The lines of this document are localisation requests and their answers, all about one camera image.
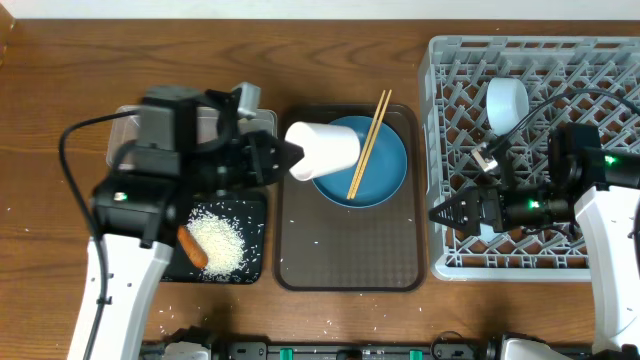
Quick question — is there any pink cup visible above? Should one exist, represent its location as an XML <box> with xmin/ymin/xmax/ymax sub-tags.
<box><xmin>285</xmin><ymin>122</ymin><xmax>361</xmax><ymax>181</ymax></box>

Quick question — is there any wooden chopstick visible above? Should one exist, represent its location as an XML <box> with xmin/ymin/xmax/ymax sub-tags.
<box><xmin>346</xmin><ymin>90</ymin><xmax>386</xmax><ymax>200</ymax></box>
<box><xmin>361</xmin><ymin>90</ymin><xmax>392</xmax><ymax>181</ymax></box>

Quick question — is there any dark blue plate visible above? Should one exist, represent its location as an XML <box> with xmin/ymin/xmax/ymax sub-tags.
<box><xmin>312</xmin><ymin>123</ymin><xmax>408</xmax><ymax>208</ymax></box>

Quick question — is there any light blue bowl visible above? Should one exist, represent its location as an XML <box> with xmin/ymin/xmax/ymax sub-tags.
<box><xmin>486</xmin><ymin>78</ymin><xmax>529</xmax><ymax>136</ymax></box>

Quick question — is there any orange carrot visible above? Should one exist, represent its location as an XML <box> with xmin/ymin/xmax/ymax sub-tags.
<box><xmin>177</xmin><ymin>226</ymin><xmax>208</xmax><ymax>269</ymax></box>

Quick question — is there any light blue cup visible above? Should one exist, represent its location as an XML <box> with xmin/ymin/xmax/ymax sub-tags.
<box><xmin>478</xmin><ymin>224</ymin><xmax>522</xmax><ymax>241</ymax></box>

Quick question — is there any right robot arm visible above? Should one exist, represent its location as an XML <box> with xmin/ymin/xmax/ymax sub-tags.
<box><xmin>429</xmin><ymin>123</ymin><xmax>639</xmax><ymax>359</ymax></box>

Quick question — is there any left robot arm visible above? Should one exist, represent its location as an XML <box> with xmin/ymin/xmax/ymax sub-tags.
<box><xmin>60</xmin><ymin>82</ymin><xmax>304</xmax><ymax>359</ymax></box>

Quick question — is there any spilled white rice pile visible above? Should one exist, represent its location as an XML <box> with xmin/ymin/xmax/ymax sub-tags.
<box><xmin>184</xmin><ymin>199</ymin><xmax>265</xmax><ymax>282</ymax></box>

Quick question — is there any brown plastic serving tray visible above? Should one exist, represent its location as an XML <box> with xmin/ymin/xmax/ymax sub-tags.
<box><xmin>274</xmin><ymin>104</ymin><xmax>427</xmax><ymax>292</ymax></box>

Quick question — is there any clear plastic bin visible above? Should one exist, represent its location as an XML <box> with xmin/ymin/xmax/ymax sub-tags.
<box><xmin>106</xmin><ymin>107</ymin><xmax>277</xmax><ymax>167</ymax></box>

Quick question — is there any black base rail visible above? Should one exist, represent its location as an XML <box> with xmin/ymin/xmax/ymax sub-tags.
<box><xmin>139</xmin><ymin>327</ymin><xmax>596</xmax><ymax>360</ymax></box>

